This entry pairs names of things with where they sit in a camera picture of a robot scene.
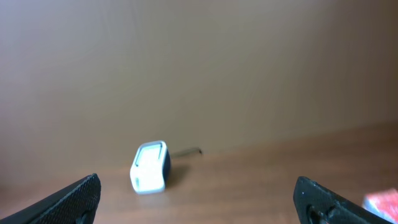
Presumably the black scanner cable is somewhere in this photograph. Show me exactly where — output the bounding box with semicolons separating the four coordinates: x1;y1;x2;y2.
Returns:
170;147;203;158

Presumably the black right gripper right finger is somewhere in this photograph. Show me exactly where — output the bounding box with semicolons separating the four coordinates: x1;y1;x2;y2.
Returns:
293;176;390;224

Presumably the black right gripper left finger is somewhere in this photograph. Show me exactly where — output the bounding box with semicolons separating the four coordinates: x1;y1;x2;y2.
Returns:
1;173;101;224

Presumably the white barcode scanner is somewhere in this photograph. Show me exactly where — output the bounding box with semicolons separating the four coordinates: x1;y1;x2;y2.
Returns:
129;141;171;195

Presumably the small red white carton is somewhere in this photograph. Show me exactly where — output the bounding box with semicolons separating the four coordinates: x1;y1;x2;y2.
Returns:
362;189;397;224

